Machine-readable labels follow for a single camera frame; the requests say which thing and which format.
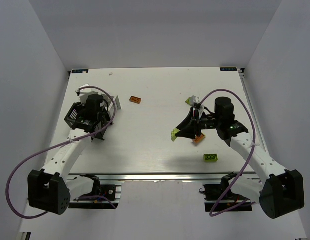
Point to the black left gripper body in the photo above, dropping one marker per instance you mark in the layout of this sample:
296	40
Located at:
100	128

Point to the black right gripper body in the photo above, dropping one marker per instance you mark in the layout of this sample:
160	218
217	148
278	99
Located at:
197	123

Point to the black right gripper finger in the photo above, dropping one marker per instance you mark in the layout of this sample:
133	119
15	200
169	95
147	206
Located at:
190	119
186	131

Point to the lime wedge lego piece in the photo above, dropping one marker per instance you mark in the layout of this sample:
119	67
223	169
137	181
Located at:
173	134

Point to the brown lego brick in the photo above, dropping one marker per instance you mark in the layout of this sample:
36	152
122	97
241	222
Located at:
135	100

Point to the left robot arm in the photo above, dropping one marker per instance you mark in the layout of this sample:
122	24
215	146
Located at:
48	188

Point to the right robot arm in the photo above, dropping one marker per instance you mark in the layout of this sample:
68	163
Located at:
279	191

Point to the orange lego brick with lime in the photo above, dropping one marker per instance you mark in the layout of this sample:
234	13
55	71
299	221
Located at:
199	139

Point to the black slotted container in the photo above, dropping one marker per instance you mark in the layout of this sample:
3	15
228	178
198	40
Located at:
71	116

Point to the white slotted container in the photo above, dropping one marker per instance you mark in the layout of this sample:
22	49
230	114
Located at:
113	101

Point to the lime long lego brick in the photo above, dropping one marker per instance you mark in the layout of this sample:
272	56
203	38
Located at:
210	158

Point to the blue corner sticker left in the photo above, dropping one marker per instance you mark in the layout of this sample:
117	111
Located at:
79	71

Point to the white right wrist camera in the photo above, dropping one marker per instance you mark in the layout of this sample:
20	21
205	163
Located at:
195	103

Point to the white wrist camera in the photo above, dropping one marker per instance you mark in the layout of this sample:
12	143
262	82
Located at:
195	103
84	93

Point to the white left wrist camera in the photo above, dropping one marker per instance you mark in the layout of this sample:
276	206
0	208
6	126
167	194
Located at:
84	93

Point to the aluminium table edge rail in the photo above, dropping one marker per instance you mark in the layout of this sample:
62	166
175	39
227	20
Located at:
160	177

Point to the right side table rail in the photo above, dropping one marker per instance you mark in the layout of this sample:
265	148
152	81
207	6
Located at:
252	110

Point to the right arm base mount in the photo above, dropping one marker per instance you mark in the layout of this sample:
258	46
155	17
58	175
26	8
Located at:
212	192

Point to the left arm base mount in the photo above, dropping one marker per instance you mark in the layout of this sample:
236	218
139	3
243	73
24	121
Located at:
99	195

